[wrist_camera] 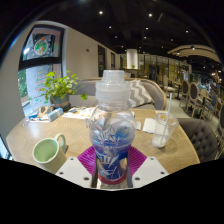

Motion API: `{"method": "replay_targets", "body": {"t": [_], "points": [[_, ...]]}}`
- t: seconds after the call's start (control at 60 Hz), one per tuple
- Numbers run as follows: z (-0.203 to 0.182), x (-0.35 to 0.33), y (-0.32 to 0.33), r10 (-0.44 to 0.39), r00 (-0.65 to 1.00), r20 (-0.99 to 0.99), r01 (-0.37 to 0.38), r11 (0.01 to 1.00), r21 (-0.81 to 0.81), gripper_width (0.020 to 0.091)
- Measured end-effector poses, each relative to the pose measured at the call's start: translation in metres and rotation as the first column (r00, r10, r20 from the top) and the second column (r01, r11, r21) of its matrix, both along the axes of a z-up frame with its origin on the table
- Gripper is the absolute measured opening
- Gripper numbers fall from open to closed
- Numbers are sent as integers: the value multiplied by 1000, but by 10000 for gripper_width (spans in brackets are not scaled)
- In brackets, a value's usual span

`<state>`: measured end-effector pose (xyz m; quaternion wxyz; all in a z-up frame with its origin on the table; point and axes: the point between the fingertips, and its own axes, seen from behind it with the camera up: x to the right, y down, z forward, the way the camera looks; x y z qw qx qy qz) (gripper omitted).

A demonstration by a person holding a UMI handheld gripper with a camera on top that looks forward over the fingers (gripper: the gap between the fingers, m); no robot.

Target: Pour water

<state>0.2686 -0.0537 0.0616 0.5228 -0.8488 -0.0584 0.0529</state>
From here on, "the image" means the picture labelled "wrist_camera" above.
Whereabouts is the grey white chevron cushion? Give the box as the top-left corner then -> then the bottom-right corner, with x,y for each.
125,78 -> 155,109

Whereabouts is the clear plastic cup with straw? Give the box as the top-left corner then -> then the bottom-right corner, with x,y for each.
151,92 -> 180,150

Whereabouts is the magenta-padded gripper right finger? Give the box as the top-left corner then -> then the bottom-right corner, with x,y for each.
125,146 -> 170,190

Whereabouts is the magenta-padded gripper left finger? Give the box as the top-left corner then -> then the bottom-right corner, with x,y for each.
55,146 -> 100,190

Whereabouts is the green potted plant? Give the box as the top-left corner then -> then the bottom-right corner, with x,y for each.
38,69 -> 89,111

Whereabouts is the clear blue-labelled drink bottle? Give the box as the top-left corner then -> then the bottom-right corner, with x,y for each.
86,69 -> 138,185

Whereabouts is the group of dining chairs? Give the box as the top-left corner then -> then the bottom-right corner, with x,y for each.
161,74 -> 224,135

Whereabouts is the pale green ceramic mug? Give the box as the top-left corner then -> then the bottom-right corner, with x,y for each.
31,132 -> 68,175

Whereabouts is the group of ceiling spotlights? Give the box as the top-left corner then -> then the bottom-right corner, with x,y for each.
98,9 -> 201,51

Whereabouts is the flat white printed booklet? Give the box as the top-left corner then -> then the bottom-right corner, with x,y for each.
63,106 -> 96,121

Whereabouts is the dark grey tufted armchair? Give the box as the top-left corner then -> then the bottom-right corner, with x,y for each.
177,116 -> 221,163

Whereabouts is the dark framed wall poster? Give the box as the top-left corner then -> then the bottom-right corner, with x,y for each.
19,25 -> 66,68

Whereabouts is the grey curved sofa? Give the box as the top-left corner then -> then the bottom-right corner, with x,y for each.
68,76 -> 168,111

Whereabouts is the blue white small box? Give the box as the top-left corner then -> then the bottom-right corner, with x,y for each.
28,106 -> 65,123

